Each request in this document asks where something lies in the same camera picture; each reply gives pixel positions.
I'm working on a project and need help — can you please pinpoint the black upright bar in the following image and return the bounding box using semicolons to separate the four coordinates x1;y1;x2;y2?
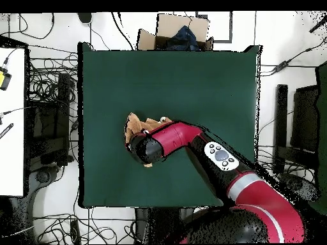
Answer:
272;84;289;175

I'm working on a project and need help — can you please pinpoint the white desk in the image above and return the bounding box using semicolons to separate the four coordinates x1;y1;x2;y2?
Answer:
0;35;30;197

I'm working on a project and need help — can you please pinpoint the grey pedestal leg foot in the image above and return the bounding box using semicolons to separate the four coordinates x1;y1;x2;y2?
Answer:
25;165;62;200
277;172;321;204

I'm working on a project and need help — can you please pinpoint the black equipment stand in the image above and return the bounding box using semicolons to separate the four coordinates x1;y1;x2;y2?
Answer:
25;72;75;168

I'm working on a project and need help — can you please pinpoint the small black round device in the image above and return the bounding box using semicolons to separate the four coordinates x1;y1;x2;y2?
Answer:
77;11;93;25

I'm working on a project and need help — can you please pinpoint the tan terry towel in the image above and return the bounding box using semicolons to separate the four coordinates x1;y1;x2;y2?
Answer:
124;112;174;168

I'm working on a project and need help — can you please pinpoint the dark green fabric cover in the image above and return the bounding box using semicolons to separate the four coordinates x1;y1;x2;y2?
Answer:
303;60;327;215

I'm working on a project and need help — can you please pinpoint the dark blue garment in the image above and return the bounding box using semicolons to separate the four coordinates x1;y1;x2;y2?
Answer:
165;24;201;52

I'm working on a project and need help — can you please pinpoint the black power adapter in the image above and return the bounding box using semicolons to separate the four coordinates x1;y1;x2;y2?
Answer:
271;59;289;73

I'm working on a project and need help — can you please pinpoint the dark green table cloth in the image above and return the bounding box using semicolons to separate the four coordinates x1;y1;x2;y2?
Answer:
77;41;262;209

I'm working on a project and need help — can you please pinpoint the yellow and black device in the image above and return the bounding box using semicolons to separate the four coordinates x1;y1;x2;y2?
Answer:
0;66;13;91

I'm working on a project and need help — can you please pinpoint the black cable tangle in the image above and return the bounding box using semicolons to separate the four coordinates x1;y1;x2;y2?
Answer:
33;207;136;245
27;44;79;108
255;144;316;182

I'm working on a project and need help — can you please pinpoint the brown cardboard box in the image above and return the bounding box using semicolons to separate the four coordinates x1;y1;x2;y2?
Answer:
136;13;214;52

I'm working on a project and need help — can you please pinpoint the black ruler strip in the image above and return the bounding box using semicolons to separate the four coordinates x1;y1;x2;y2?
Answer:
0;122;14;140

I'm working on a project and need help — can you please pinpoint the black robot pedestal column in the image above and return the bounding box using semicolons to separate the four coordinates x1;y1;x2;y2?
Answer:
133;206;197;244

